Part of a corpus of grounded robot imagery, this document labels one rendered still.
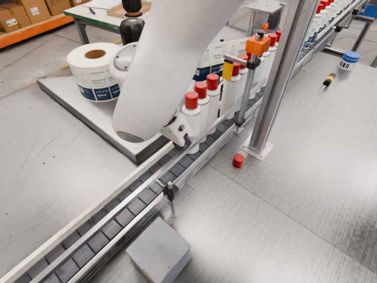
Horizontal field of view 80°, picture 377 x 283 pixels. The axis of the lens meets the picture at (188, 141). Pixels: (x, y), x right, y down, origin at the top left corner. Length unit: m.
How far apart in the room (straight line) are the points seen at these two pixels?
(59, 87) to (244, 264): 0.95
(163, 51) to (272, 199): 0.54
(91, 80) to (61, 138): 0.24
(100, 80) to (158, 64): 0.61
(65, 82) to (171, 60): 0.87
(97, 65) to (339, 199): 0.88
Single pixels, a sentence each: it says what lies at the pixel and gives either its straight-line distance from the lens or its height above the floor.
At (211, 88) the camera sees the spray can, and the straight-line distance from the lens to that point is 0.65.
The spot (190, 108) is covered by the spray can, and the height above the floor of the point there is 1.06.
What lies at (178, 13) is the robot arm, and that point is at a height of 1.33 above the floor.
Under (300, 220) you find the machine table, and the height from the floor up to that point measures 0.83.
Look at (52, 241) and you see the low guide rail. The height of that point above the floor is 0.92.
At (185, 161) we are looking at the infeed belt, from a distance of 0.68.
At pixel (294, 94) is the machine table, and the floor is 0.83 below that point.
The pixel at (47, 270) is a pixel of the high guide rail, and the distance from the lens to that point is 0.53.
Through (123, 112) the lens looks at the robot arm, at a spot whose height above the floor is 1.21.
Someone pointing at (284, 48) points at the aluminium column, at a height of 1.18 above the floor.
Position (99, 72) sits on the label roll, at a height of 1.00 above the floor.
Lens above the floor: 1.41
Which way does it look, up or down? 47 degrees down
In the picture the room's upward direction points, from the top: straight up
